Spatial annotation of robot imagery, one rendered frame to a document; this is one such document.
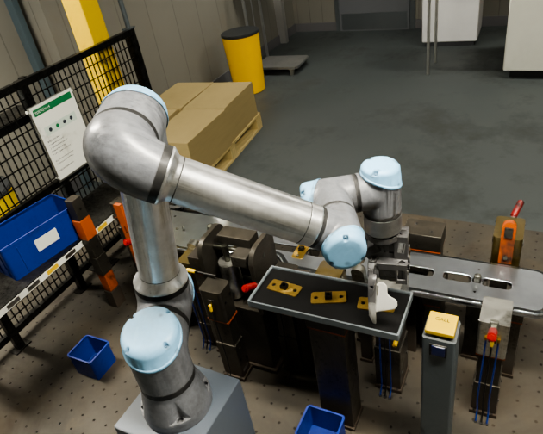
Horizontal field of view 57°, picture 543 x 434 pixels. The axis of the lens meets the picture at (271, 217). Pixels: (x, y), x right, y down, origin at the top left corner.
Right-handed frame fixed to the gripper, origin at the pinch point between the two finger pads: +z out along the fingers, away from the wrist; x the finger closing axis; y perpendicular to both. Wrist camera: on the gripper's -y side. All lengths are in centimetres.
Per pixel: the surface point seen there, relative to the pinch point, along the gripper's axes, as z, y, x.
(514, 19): 60, 65, 447
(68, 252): 15, -111, 24
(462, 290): 17.7, 19.3, 24.8
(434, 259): 17.7, 11.6, 37.1
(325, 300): 1.5, -11.8, -0.3
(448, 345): 4.5, 16.0, -6.9
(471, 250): 48, 24, 81
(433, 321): 1.7, 12.6, -3.2
